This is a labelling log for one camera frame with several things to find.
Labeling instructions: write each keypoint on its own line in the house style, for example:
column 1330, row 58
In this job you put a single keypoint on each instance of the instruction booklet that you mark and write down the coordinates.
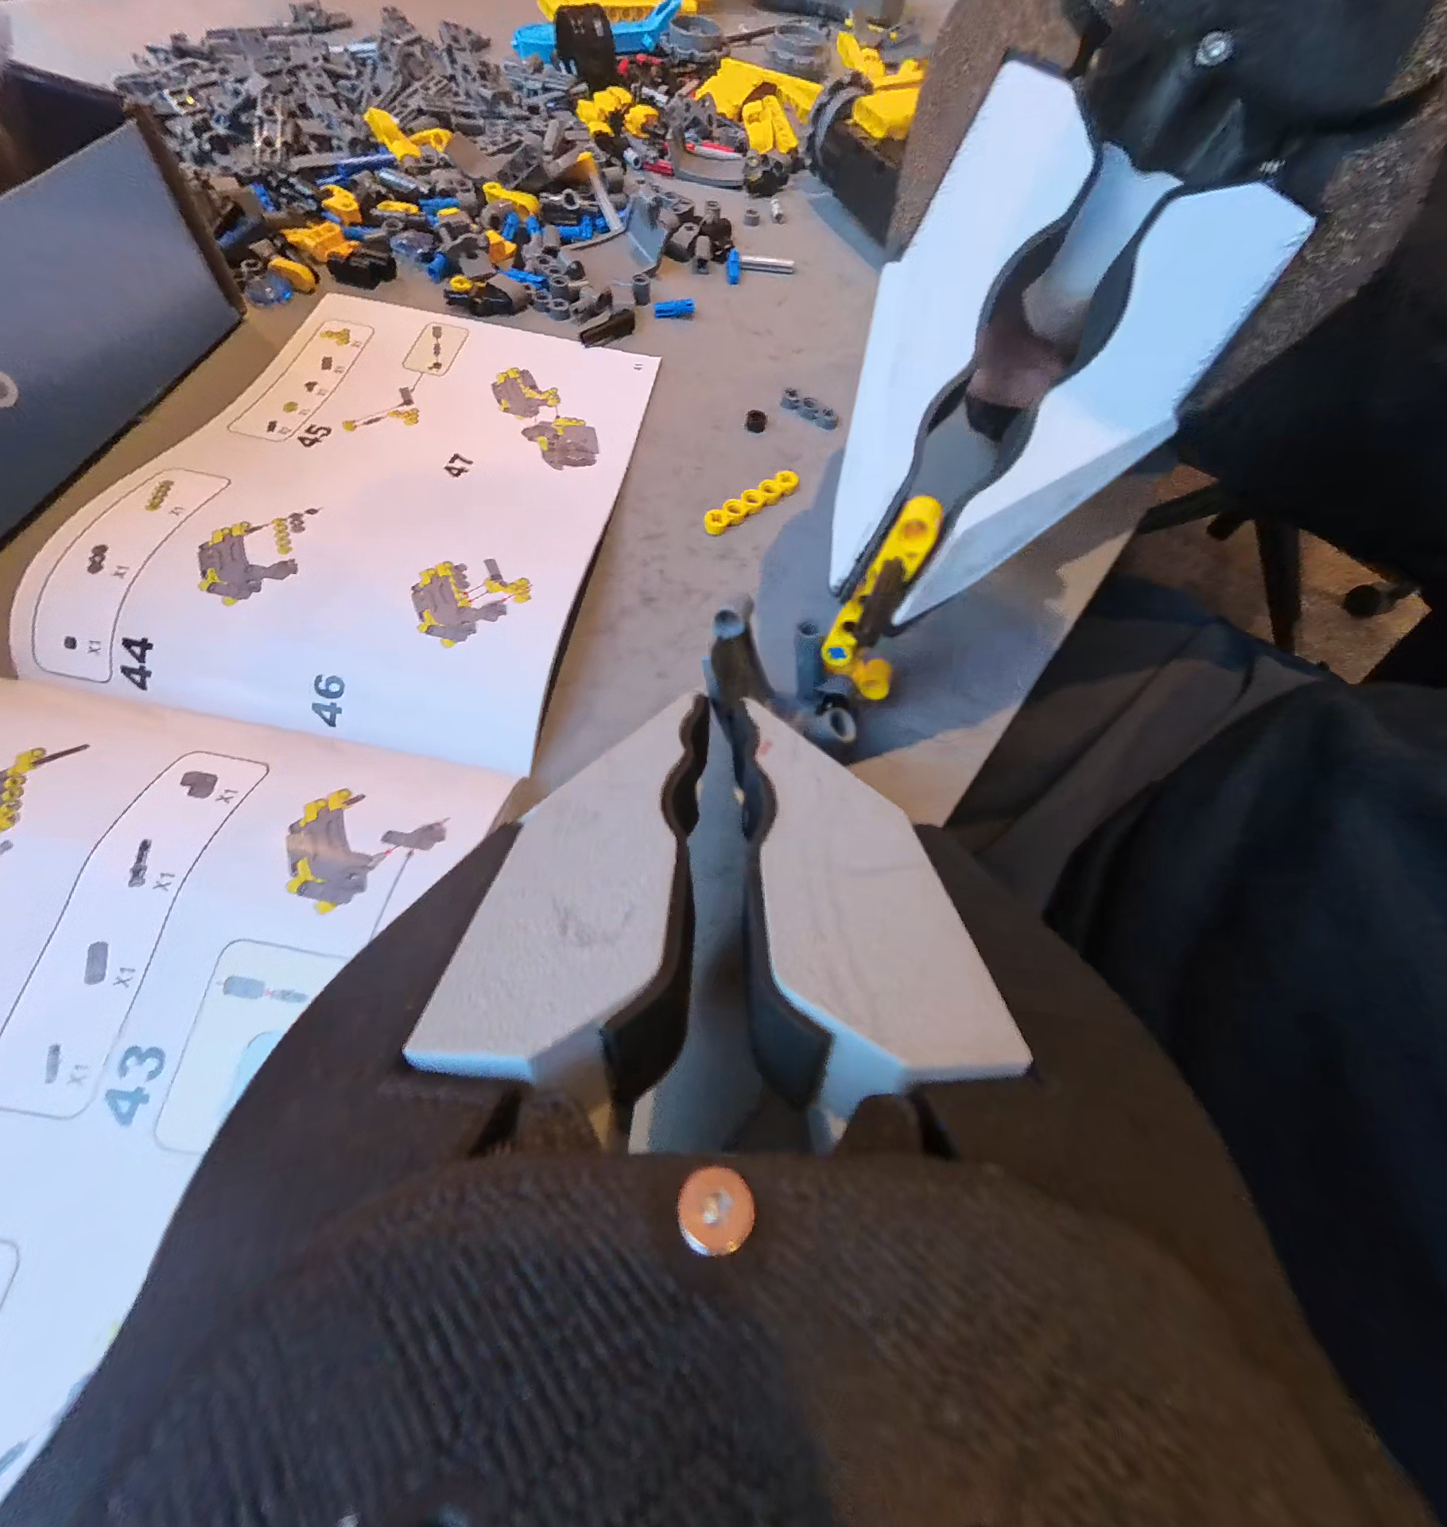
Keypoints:
column 246, row 716

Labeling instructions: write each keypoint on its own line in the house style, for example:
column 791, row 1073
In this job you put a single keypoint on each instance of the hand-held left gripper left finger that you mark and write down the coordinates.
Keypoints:
column 545, row 943

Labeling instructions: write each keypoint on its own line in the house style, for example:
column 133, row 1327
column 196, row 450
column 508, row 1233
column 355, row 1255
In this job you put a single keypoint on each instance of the small grey brick piece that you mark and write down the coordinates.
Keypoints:
column 810, row 406

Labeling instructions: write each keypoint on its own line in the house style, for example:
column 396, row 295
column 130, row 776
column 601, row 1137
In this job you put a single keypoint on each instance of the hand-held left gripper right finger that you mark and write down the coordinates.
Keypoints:
column 890, row 955

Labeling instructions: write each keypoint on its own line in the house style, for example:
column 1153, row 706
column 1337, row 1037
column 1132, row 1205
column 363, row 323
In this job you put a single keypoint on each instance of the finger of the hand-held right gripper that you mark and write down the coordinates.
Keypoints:
column 938, row 263
column 1153, row 335

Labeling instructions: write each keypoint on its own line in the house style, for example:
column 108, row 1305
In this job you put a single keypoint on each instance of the black office chair base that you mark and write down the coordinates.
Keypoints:
column 1297, row 561

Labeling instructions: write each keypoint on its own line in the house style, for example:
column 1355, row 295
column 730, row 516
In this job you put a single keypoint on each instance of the grey desk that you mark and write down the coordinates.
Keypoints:
column 700, row 430

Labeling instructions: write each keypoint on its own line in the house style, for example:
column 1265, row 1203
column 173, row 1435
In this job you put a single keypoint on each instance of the person's black clothing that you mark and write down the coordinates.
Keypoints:
column 1297, row 955

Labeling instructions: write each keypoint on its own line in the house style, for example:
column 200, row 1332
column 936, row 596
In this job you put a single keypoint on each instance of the grey cardboard box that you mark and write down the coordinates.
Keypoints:
column 68, row 310

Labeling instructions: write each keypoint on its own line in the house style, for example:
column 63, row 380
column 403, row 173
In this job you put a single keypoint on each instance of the pile of small building bricks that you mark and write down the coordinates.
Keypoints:
column 413, row 191

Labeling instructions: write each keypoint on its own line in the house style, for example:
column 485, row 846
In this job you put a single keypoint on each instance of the small blue brick piece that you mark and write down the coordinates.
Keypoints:
column 671, row 305

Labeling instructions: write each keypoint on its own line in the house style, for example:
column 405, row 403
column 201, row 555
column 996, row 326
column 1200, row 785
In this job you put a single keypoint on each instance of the yellow perforated brick beam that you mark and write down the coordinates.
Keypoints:
column 890, row 561

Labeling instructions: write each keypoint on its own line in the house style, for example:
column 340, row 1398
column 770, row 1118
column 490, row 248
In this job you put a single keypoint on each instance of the small yellow brick piece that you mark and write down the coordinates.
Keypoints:
column 750, row 501

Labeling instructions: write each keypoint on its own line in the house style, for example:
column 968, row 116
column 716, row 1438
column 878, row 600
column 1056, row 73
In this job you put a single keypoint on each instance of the yellow and black brick vehicle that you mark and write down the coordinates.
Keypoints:
column 748, row 83

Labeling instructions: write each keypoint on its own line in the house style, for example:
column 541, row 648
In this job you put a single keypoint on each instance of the light grey axle rod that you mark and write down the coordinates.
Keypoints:
column 766, row 263

